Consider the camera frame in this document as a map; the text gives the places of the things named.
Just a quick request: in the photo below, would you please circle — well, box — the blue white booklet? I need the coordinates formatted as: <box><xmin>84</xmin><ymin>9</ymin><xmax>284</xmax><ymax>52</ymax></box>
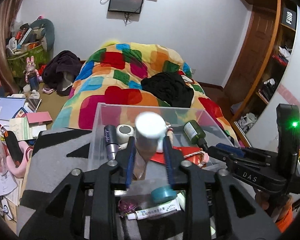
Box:
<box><xmin>0</xmin><ymin>97</ymin><xmax>26</xmax><ymax>121</ymax></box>

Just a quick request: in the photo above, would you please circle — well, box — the wooden wardrobe shelf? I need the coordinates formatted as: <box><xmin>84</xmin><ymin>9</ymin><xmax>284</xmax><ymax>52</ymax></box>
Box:
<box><xmin>224</xmin><ymin>0</ymin><xmax>298</xmax><ymax>146</ymax></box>

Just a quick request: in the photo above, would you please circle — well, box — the pink bottle white cap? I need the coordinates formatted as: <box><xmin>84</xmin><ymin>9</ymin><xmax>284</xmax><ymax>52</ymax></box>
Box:
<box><xmin>133</xmin><ymin>112</ymin><xmax>167</xmax><ymax>180</ymax></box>

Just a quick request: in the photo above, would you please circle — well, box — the teal tape roll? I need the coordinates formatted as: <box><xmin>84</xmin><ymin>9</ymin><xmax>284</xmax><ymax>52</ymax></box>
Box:
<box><xmin>151</xmin><ymin>185</ymin><xmax>177</xmax><ymax>204</ymax></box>

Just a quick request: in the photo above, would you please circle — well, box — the green storage box clutter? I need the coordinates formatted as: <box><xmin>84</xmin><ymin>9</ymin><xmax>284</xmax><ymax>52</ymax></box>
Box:
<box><xmin>6</xmin><ymin>17</ymin><xmax>55</xmax><ymax>78</ymax></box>

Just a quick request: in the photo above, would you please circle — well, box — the purple spray bottle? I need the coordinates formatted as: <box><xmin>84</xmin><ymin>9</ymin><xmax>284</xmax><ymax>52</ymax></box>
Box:
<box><xmin>104</xmin><ymin>125</ymin><xmax>119</xmax><ymax>160</ymax></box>

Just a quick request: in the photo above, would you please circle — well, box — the white gauze tape roll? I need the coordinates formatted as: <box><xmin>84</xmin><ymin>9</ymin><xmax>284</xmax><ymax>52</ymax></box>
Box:
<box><xmin>116</xmin><ymin>124</ymin><xmax>134</xmax><ymax>144</ymax></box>

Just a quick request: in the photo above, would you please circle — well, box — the white toothpaste box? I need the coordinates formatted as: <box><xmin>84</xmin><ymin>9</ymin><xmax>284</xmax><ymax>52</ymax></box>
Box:
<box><xmin>127</xmin><ymin>199</ymin><xmax>181</xmax><ymax>220</ymax></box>

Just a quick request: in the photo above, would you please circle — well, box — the black clothing on bed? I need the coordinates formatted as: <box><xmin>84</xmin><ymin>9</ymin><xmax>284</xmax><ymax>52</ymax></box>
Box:
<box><xmin>141</xmin><ymin>72</ymin><xmax>194</xmax><ymax>108</ymax></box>

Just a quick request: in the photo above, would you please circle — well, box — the pink braided bracelet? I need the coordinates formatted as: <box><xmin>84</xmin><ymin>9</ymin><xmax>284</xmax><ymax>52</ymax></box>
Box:
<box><xmin>184</xmin><ymin>150</ymin><xmax>210</xmax><ymax>169</ymax></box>

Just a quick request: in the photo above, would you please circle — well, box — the pink rabbit toy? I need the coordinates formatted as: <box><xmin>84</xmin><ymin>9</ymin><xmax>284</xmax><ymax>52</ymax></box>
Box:
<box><xmin>25</xmin><ymin>56</ymin><xmax>40</xmax><ymax>91</ymax></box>

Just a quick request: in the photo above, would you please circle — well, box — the dark green glass bottle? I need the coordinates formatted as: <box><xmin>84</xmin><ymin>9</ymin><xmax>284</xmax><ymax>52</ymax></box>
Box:
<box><xmin>183</xmin><ymin>120</ymin><xmax>208</xmax><ymax>152</ymax></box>

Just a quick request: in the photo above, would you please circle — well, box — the wall mounted monitor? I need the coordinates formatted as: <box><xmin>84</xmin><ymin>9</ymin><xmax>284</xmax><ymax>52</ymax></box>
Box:
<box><xmin>108</xmin><ymin>0</ymin><xmax>143</xmax><ymax>14</ymax></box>

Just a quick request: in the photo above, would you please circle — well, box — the colourful patchwork blanket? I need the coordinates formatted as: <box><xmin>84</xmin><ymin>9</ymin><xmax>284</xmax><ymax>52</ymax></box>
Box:
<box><xmin>52</xmin><ymin>43</ymin><xmax>238</xmax><ymax>145</ymax></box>

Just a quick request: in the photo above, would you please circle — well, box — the red tea package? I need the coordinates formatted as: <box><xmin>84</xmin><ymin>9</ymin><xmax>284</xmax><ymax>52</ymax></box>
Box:
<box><xmin>151</xmin><ymin>146</ymin><xmax>207</xmax><ymax>166</ymax></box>

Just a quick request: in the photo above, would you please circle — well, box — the white green ointment tube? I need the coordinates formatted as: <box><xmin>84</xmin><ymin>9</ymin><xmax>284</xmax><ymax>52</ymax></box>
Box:
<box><xmin>176</xmin><ymin>191</ymin><xmax>186</xmax><ymax>211</ymax></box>

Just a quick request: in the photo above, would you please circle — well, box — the clear plastic storage bin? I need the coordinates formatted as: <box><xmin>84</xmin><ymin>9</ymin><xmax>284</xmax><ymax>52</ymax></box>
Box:
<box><xmin>88</xmin><ymin>103</ymin><xmax>237</xmax><ymax>170</ymax></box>

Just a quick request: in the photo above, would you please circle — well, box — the dark purple clothes pile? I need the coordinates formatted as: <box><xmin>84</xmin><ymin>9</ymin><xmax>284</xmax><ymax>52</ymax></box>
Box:
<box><xmin>42</xmin><ymin>50</ymin><xmax>82</xmax><ymax>96</ymax></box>

